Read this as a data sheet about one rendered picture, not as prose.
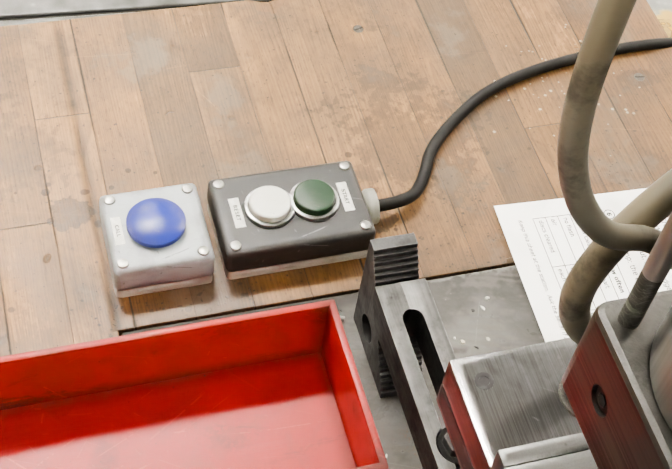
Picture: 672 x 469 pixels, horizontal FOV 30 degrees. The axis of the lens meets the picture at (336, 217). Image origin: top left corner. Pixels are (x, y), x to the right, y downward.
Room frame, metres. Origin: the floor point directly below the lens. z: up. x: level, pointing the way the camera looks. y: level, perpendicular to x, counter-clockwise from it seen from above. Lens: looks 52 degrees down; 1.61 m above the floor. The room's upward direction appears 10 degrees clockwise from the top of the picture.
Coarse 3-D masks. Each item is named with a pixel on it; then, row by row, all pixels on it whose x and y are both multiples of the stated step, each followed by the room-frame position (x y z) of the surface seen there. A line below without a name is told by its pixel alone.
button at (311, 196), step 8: (304, 184) 0.55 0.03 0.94; (312, 184) 0.56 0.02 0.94; (320, 184) 0.56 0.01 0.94; (328, 184) 0.56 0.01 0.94; (296, 192) 0.55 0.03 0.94; (304, 192) 0.55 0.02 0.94; (312, 192) 0.55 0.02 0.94; (320, 192) 0.55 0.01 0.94; (328, 192) 0.55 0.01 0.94; (296, 200) 0.54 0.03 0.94; (304, 200) 0.54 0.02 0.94; (312, 200) 0.54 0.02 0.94; (320, 200) 0.54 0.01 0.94; (328, 200) 0.54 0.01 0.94; (304, 208) 0.53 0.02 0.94; (312, 208) 0.54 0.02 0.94; (320, 208) 0.54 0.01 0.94; (328, 208) 0.54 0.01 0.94
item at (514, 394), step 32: (512, 352) 0.31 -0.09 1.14; (544, 352) 0.32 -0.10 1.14; (448, 384) 0.30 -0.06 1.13; (480, 384) 0.29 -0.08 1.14; (512, 384) 0.30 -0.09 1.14; (544, 384) 0.30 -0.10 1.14; (448, 416) 0.29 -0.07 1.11; (480, 416) 0.28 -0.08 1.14; (512, 416) 0.28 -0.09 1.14; (544, 416) 0.28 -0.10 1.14; (480, 448) 0.26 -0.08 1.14; (512, 448) 0.24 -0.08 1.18; (544, 448) 0.24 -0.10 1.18; (576, 448) 0.25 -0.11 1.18
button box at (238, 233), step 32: (544, 64) 0.75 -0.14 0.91; (480, 96) 0.70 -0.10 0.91; (448, 128) 0.66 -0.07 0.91; (224, 192) 0.54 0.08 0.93; (288, 192) 0.55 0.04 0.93; (352, 192) 0.56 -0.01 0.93; (416, 192) 0.59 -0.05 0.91; (224, 224) 0.51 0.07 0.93; (256, 224) 0.52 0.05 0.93; (288, 224) 0.52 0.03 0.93; (320, 224) 0.53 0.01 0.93; (352, 224) 0.53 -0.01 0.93; (224, 256) 0.50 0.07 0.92; (256, 256) 0.50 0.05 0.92; (288, 256) 0.51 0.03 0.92; (320, 256) 0.52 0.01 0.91; (352, 256) 0.53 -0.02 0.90
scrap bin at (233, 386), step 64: (256, 320) 0.42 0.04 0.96; (320, 320) 0.44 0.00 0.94; (0, 384) 0.36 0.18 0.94; (64, 384) 0.38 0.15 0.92; (128, 384) 0.39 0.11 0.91; (192, 384) 0.40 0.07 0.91; (256, 384) 0.41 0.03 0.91; (320, 384) 0.42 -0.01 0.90; (0, 448) 0.34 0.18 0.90; (64, 448) 0.34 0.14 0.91; (128, 448) 0.35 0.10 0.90; (192, 448) 0.36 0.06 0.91; (256, 448) 0.37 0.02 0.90; (320, 448) 0.37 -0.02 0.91
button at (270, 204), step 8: (256, 192) 0.54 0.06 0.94; (264, 192) 0.54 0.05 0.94; (272, 192) 0.54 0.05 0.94; (280, 192) 0.54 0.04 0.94; (256, 200) 0.53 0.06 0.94; (264, 200) 0.53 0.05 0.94; (272, 200) 0.54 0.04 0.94; (280, 200) 0.54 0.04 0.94; (288, 200) 0.54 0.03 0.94; (256, 208) 0.53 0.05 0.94; (264, 208) 0.53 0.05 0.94; (272, 208) 0.53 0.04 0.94; (280, 208) 0.53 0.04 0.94; (288, 208) 0.53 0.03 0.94; (256, 216) 0.52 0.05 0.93; (264, 216) 0.52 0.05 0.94; (272, 216) 0.52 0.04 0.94; (280, 216) 0.52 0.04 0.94
